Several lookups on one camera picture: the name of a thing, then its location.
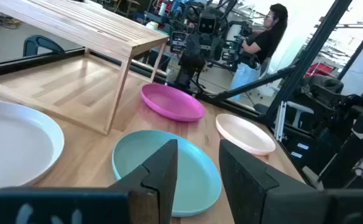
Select person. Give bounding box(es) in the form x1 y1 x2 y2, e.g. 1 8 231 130
229 2 290 102

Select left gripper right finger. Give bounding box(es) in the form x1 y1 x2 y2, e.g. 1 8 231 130
218 139 327 224

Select white frame bracket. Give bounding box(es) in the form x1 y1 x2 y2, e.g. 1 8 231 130
273 100 287 142

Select slatted wooden shelf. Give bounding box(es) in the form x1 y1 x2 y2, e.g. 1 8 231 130
0 0 170 137

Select pale beige plate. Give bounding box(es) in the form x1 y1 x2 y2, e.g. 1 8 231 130
0 99 65 195

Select magenta plate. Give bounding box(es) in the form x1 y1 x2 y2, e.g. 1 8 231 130
140 83 207 123

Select teal blue plate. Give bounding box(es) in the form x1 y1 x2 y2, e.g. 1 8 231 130
111 129 223 218

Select red bin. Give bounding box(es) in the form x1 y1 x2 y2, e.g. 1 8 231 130
305 62 334 78

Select peach plate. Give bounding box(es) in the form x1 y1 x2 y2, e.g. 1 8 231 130
215 113 277 156

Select dark blue chair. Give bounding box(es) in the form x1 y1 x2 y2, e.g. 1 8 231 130
22 34 66 58

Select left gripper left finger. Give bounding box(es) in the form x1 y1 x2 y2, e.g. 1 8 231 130
108 139 179 224

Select black background robot rig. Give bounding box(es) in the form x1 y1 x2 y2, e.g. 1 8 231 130
168 0 257 94

